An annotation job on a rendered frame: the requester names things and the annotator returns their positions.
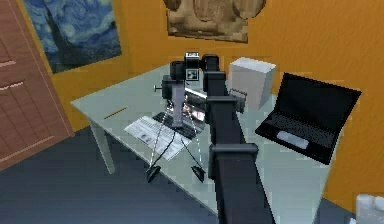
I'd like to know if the white blocky object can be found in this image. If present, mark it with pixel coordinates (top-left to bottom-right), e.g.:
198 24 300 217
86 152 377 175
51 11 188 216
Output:
349 193 384 224

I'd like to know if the pale green table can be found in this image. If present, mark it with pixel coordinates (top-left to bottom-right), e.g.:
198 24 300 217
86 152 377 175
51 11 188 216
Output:
70 63 341 224

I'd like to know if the brown pencil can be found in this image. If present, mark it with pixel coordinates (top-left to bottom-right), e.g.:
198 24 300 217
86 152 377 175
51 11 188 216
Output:
102 105 131 121

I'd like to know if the white box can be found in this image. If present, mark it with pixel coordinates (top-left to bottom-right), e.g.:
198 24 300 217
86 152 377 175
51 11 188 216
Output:
228 56 277 111

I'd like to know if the brown framed picture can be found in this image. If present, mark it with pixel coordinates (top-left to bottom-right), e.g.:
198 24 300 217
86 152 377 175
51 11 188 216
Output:
162 0 268 45

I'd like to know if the black open laptop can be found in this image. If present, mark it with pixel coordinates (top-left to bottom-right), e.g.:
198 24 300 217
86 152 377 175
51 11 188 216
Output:
254 72 363 166

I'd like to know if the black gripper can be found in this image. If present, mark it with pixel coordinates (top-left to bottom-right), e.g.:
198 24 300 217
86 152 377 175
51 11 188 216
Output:
145 60 207 184

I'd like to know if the brown wooden door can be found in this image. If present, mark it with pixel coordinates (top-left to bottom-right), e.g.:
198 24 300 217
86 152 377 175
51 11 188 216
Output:
0 0 76 173

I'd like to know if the white paper sheet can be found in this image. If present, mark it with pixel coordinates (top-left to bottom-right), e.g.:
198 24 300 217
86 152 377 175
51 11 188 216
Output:
123 115 193 162

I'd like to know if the blue swirl painting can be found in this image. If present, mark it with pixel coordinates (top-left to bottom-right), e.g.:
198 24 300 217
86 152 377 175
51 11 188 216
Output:
21 0 123 75

